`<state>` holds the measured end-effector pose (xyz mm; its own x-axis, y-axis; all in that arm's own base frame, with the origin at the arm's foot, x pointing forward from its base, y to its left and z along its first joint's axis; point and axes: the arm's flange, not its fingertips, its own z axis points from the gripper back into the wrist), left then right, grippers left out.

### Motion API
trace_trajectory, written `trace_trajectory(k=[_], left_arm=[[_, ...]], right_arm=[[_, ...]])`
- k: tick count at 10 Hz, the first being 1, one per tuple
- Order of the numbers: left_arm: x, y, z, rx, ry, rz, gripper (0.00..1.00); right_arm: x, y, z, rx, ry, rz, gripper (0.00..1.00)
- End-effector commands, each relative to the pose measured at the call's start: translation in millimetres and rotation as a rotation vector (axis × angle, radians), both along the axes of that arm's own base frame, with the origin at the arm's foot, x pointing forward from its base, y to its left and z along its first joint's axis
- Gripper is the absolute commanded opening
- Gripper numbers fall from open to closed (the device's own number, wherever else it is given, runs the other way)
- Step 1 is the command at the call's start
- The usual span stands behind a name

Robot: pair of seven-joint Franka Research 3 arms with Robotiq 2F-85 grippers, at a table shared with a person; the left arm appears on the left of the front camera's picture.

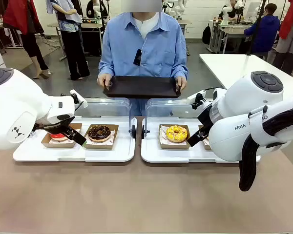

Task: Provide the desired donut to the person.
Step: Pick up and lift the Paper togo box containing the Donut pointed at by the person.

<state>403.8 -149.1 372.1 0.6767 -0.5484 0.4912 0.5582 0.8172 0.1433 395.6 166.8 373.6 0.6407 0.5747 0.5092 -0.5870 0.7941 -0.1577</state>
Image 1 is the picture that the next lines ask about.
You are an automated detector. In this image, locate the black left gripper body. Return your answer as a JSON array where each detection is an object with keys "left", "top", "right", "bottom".
[{"left": 34, "top": 116, "right": 75, "bottom": 134}]

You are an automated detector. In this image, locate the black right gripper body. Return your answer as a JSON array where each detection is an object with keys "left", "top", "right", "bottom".
[{"left": 197, "top": 105, "right": 212, "bottom": 129}]

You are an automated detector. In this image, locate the red glazed donut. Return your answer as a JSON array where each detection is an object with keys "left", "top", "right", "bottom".
[
  {"left": 41, "top": 123, "right": 83, "bottom": 149},
  {"left": 49, "top": 133, "right": 67, "bottom": 142}
]

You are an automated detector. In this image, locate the yellow sprinkled donut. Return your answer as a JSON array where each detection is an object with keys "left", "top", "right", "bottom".
[{"left": 166, "top": 125, "right": 188, "bottom": 143}]

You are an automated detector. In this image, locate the brown cardboard donut box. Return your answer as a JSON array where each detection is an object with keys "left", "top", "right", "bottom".
[
  {"left": 158, "top": 124, "right": 191, "bottom": 150},
  {"left": 198, "top": 125, "right": 212, "bottom": 150}
]

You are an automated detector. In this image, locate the black serving tray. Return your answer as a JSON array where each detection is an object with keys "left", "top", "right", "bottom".
[{"left": 103, "top": 75, "right": 182, "bottom": 99}]

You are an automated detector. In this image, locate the person's right forearm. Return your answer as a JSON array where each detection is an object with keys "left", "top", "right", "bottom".
[{"left": 98, "top": 55, "right": 115, "bottom": 77}]

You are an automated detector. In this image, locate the person's left forearm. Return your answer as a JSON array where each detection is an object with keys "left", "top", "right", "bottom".
[{"left": 173, "top": 55, "right": 189, "bottom": 80}]

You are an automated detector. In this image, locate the chocolate sprinkled donut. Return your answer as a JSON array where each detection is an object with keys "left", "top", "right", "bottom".
[{"left": 87, "top": 124, "right": 112, "bottom": 143}]

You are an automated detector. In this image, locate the chocolate glazed donut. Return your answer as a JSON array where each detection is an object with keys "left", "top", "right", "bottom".
[{"left": 82, "top": 124, "right": 120, "bottom": 150}]

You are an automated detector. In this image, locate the person in blue shirt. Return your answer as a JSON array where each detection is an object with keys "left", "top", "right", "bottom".
[{"left": 97, "top": 4, "right": 189, "bottom": 117}]

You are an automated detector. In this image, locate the person in blue jacket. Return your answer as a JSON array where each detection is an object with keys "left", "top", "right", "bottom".
[{"left": 244, "top": 2, "right": 282, "bottom": 60}]

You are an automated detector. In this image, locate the person's left hand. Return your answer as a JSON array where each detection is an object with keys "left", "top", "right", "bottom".
[{"left": 175, "top": 77, "right": 188, "bottom": 90}]

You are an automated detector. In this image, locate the person's right hand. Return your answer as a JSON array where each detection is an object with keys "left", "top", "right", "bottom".
[{"left": 97, "top": 74, "right": 113, "bottom": 88}]

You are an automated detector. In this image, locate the white display tray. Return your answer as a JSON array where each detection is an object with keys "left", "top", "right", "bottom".
[
  {"left": 141, "top": 117, "right": 261, "bottom": 164},
  {"left": 12, "top": 116, "right": 137, "bottom": 163}
]

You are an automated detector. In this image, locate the clear plastic display lid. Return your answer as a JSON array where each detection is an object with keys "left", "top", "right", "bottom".
[
  {"left": 74, "top": 97, "right": 137, "bottom": 140},
  {"left": 141, "top": 97, "right": 210, "bottom": 140}
]

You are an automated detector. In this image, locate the white table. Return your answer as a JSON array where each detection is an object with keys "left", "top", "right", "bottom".
[{"left": 199, "top": 53, "right": 293, "bottom": 98}]

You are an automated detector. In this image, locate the mannequin in blue shirt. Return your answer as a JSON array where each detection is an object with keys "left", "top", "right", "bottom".
[{"left": 45, "top": 0, "right": 91, "bottom": 81}]

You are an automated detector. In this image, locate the black backpack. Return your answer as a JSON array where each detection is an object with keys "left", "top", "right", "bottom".
[{"left": 202, "top": 24, "right": 212, "bottom": 45}]

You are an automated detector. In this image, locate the black badge tag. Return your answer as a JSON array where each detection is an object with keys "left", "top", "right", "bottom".
[{"left": 133, "top": 48, "right": 143, "bottom": 66}]

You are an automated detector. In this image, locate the grey workbench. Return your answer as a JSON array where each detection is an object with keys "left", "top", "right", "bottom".
[{"left": 208, "top": 19, "right": 256, "bottom": 54}]

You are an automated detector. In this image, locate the black pole stand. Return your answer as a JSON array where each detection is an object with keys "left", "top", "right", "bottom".
[{"left": 246, "top": 0, "right": 268, "bottom": 56}]

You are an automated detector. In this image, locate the wooden top desk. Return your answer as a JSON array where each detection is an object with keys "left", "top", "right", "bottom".
[{"left": 46, "top": 22, "right": 67, "bottom": 61}]

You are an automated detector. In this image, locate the mannequin in red top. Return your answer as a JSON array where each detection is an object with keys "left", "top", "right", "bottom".
[{"left": 273, "top": 0, "right": 293, "bottom": 75}]

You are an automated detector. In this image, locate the mannequin in red jacket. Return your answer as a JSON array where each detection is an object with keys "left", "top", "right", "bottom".
[{"left": 2, "top": 0, "right": 50, "bottom": 80}]

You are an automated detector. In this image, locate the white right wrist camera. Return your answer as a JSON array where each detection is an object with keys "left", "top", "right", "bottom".
[{"left": 187, "top": 89, "right": 207, "bottom": 110}]

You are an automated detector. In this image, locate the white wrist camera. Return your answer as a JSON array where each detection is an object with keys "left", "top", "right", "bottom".
[
  {"left": 69, "top": 89, "right": 88, "bottom": 109},
  {"left": 187, "top": 89, "right": 207, "bottom": 110}
]

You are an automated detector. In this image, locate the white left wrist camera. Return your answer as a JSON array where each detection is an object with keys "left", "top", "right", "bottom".
[{"left": 69, "top": 89, "right": 88, "bottom": 109}]

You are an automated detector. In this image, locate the black cable sleeve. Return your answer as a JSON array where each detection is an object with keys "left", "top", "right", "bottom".
[{"left": 238, "top": 104, "right": 293, "bottom": 192}]

